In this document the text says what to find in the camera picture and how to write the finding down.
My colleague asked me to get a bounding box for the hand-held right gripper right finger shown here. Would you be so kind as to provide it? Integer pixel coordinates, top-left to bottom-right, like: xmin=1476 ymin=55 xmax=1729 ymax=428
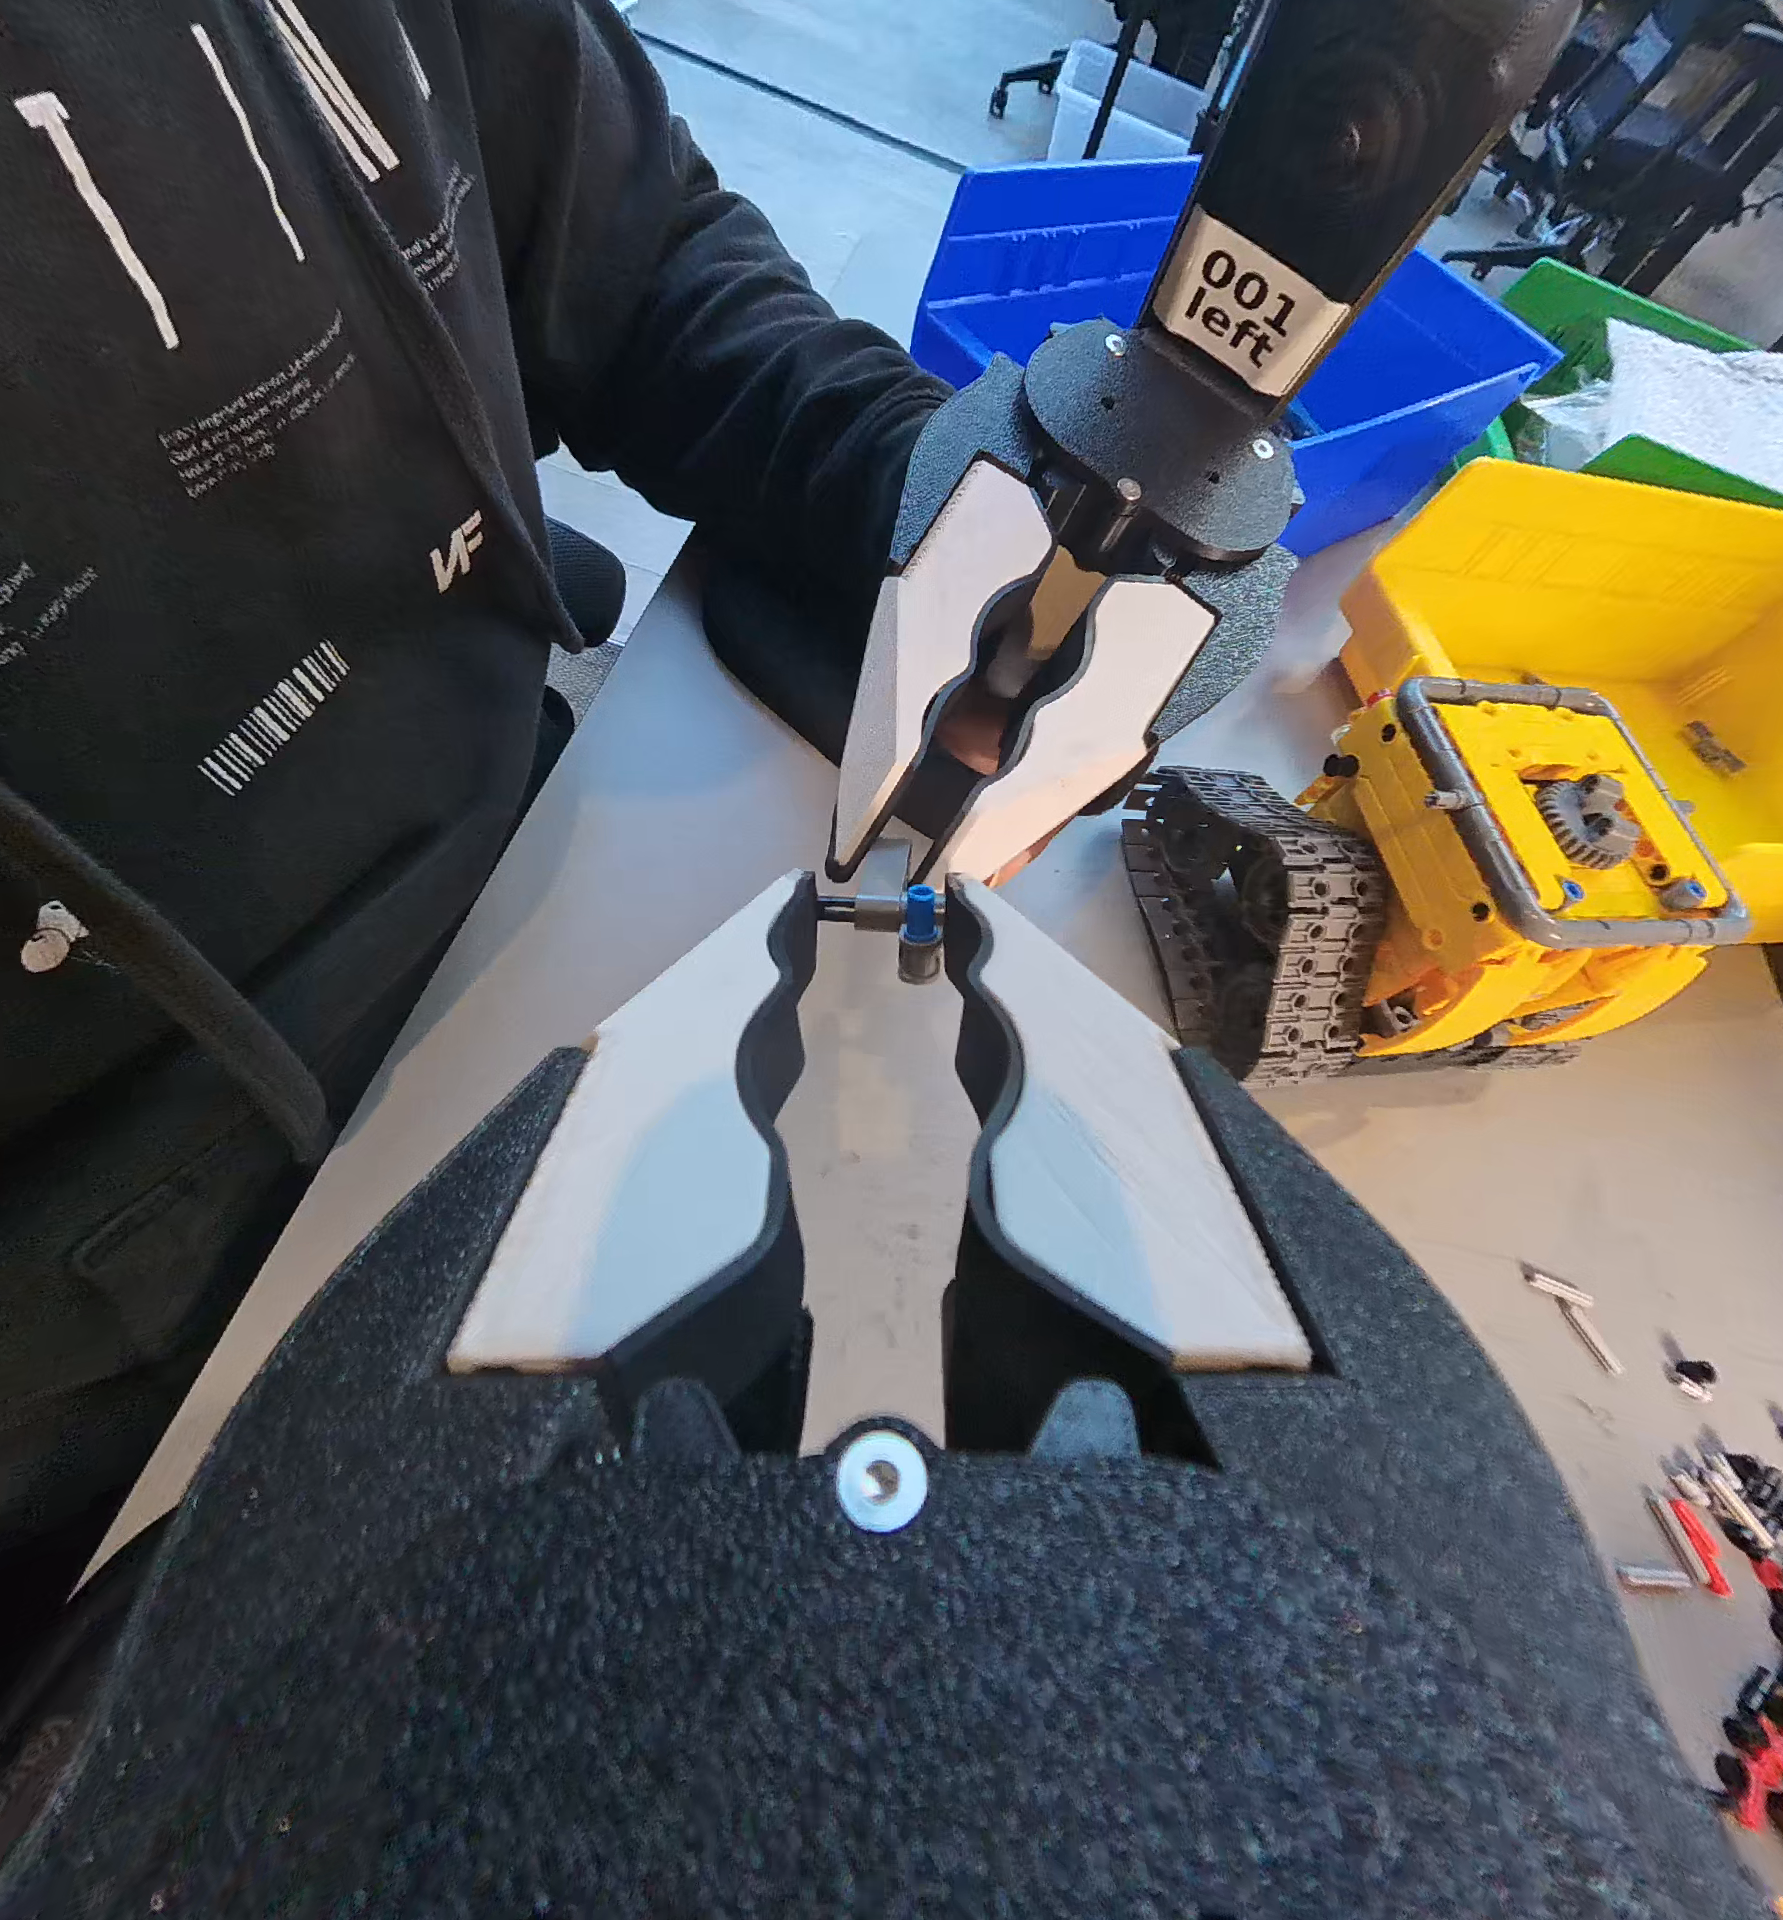
xmin=943 ymin=871 xmax=1325 ymax=1459

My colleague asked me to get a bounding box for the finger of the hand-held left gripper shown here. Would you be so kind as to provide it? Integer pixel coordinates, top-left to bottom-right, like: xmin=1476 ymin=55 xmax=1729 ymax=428
xmin=947 ymin=571 xmax=1228 ymax=883
xmin=827 ymin=453 xmax=1065 ymax=880

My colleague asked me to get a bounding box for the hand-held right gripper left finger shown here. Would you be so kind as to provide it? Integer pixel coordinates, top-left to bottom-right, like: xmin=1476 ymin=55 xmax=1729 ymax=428
xmin=446 ymin=871 xmax=828 ymax=1442

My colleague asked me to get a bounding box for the yellow toy tracked robot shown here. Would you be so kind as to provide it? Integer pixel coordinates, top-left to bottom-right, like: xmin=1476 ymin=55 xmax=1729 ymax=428
xmin=1125 ymin=676 xmax=1755 ymax=1082

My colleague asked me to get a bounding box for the grey desk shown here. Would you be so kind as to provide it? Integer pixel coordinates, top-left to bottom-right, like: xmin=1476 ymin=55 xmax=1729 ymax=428
xmin=68 ymin=540 xmax=1783 ymax=1920

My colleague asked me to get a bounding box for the person's left hand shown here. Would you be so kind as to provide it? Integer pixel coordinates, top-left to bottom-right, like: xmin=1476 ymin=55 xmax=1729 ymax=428
xmin=932 ymin=686 xmax=1020 ymax=777

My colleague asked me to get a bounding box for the blue box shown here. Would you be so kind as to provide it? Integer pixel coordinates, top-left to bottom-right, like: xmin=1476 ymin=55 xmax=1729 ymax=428
xmin=917 ymin=156 xmax=1567 ymax=556

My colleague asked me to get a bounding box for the white bin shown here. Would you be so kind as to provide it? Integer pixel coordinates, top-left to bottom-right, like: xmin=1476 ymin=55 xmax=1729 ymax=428
xmin=1049 ymin=39 xmax=1209 ymax=167

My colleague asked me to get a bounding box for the black office chair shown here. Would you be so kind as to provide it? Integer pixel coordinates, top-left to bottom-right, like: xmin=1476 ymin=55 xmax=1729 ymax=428
xmin=1492 ymin=0 xmax=1783 ymax=348
xmin=988 ymin=0 xmax=1254 ymax=139

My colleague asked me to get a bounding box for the green bin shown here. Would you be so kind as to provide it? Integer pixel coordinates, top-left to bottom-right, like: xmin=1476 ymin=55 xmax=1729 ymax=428
xmin=1492 ymin=257 xmax=1783 ymax=542

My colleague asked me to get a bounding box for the wide yellow bin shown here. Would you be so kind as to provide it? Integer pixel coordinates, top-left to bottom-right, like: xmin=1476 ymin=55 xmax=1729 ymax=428
xmin=1335 ymin=459 xmax=1783 ymax=947

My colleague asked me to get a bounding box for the white cloth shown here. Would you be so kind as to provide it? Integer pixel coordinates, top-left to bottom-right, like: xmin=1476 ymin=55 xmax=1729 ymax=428
xmin=1522 ymin=316 xmax=1783 ymax=512

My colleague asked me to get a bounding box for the pile of small building pieces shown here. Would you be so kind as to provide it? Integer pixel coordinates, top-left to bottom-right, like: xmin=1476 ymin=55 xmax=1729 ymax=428
xmin=1612 ymin=1337 xmax=1783 ymax=1891

